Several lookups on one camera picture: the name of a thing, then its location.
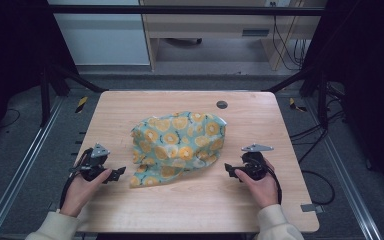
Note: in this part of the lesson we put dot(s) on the yellow black striped tape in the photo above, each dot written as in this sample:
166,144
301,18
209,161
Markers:
81,104
295,105

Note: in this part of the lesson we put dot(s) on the white cabinet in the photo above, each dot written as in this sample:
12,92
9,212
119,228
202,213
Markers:
103,40

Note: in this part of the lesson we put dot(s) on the person's right hand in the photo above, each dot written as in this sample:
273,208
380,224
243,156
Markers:
263,191

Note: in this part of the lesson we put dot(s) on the grey metal bracket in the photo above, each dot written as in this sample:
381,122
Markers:
311,208

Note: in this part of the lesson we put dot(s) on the grey round table grommet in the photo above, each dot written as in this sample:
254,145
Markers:
222,104

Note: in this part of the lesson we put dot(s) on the person's left hand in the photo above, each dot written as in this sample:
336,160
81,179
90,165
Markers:
80,193

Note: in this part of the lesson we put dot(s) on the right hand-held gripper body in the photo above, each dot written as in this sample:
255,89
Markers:
255,165

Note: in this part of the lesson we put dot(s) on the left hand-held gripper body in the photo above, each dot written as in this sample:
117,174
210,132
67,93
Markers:
91,165

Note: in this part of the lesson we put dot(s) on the black metal frame stand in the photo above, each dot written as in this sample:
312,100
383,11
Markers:
322,100
45,100

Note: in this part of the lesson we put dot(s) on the black metal crossbar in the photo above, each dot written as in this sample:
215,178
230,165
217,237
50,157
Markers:
186,10

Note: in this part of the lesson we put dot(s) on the teal cloth with orange print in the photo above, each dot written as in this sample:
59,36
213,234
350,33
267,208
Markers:
180,140

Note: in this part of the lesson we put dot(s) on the aluminium floor rail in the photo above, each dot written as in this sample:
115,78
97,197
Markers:
20,173
343,180

